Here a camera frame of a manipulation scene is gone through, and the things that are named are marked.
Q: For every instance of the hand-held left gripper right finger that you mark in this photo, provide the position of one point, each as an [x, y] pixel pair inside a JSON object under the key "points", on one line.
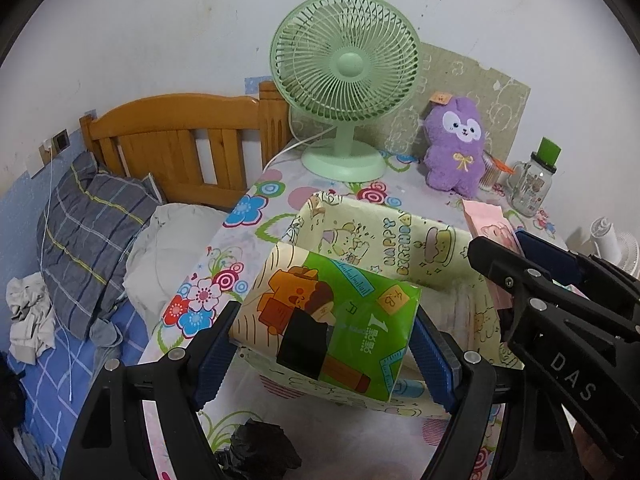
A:
{"points": [[432, 360]]}

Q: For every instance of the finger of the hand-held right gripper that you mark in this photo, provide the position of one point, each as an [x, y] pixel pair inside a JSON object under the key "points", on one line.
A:
{"points": [[500, 260], [550, 255]]}

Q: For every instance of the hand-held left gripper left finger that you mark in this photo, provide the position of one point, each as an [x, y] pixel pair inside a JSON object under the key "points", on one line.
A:
{"points": [[215, 360]]}

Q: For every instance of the pink tissue pack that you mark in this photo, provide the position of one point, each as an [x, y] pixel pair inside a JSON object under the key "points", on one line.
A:
{"points": [[487, 225]]}

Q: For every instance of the black plastic bag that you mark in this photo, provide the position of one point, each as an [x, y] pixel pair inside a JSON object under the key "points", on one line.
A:
{"points": [[260, 447]]}

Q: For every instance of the yellow printed storage box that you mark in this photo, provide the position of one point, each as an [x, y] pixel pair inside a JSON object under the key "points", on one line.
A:
{"points": [[400, 240]]}

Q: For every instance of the green tissue pack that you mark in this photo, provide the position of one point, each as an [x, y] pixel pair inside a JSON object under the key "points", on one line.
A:
{"points": [[350, 300]]}

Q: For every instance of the person's right hand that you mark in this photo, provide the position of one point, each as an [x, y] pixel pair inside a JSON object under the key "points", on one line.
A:
{"points": [[595, 450]]}

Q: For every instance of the green-lidded glass jar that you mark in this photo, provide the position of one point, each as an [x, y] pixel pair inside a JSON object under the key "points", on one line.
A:
{"points": [[530, 185]]}

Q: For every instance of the orange-lidded swab jar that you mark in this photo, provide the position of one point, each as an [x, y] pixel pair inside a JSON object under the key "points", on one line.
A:
{"points": [[492, 177]]}

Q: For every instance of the purple plush toy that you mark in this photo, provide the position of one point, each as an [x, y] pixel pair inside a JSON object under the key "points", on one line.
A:
{"points": [[455, 160]]}

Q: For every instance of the small grey cloth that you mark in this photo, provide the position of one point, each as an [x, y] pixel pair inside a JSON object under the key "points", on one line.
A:
{"points": [[105, 332]]}

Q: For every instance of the white pillow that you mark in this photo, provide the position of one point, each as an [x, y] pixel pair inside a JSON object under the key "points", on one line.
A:
{"points": [[170, 250]]}

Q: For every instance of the floral tablecloth table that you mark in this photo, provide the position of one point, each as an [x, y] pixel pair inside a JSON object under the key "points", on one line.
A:
{"points": [[235, 210]]}

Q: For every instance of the green printed board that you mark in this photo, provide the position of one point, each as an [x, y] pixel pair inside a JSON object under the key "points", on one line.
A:
{"points": [[500, 105]]}

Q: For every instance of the blue grid bedsheet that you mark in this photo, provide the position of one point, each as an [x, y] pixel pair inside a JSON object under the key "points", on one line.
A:
{"points": [[55, 410]]}

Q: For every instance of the grey plaid pillow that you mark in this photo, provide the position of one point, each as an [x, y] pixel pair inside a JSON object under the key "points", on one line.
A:
{"points": [[90, 230]]}

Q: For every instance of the crumpled white cloth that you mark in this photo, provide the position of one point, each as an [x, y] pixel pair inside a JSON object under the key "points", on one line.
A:
{"points": [[30, 320]]}

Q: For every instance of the wooden headboard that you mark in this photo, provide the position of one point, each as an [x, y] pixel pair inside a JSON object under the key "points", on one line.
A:
{"points": [[165, 135]]}

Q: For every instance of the green desk fan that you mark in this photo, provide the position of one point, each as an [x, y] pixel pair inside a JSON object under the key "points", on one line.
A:
{"points": [[345, 65]]}

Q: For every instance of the white wall fan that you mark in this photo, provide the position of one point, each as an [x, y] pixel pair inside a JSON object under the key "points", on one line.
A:
{"points": [[620, 250]]}

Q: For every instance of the wall socket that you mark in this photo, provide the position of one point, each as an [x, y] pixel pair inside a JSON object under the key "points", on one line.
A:
{"points": [[61, 140]]}

